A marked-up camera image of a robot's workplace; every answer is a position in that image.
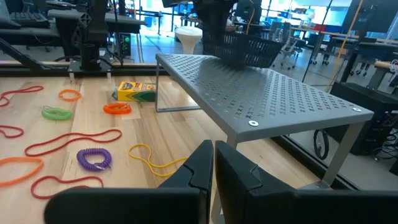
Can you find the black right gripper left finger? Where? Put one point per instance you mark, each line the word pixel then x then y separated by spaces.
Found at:
pixel 140 205

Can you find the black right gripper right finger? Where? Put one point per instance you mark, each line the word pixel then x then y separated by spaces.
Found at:
pixel 280 208

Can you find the red rubber band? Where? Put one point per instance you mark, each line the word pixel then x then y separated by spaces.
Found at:
pixel 31 188
pixel 120 134
pixel 22 132
pixel 41 88

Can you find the purple coil wristband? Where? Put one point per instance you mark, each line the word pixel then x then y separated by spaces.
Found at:
pixel 81 158

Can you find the orange coil wristband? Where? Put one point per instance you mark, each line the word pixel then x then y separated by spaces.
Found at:
pixel 116 109

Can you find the yellow crayon box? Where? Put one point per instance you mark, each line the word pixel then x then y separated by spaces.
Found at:
pixel 133 91

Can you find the green coil wristband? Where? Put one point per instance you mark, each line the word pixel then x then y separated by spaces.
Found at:
pixel 56 115

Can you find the orange rubber band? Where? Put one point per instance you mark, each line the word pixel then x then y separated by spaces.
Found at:
pixel 41 164
pixel 60 95

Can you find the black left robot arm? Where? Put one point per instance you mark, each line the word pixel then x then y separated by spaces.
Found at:
pixel 90 56

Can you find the office chair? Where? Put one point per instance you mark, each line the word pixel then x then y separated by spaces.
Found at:
pixel 290 43

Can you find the black side desk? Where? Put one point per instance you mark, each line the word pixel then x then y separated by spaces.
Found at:
pixel 124 22

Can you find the yellow rubber band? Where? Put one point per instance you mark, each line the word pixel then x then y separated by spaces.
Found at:
pixel 129 152

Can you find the grey perforated metal shelf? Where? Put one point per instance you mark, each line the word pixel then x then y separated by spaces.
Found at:
pixel 264 93

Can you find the black computer with green light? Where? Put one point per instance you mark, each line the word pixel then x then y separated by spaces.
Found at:
pixel 125 43

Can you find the black keyboard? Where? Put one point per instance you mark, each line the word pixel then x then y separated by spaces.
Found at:
pixel 29 18

